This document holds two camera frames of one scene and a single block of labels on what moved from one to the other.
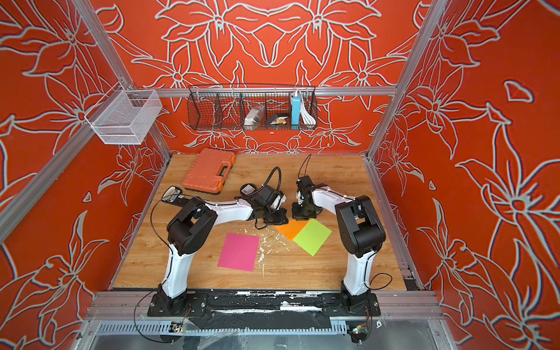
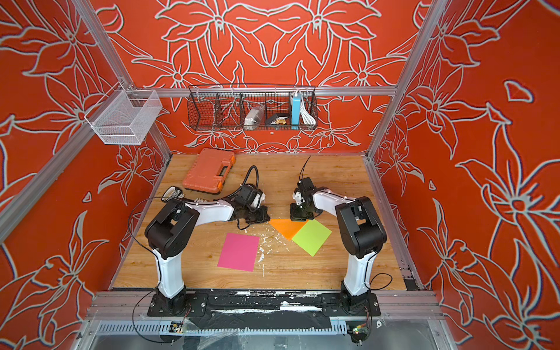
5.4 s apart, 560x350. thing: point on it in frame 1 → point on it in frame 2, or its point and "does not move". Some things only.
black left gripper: [282, 214] → [262, 213]
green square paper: [312, 236] does not move
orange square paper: [293, 229] does not move
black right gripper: [296, 214] does not move
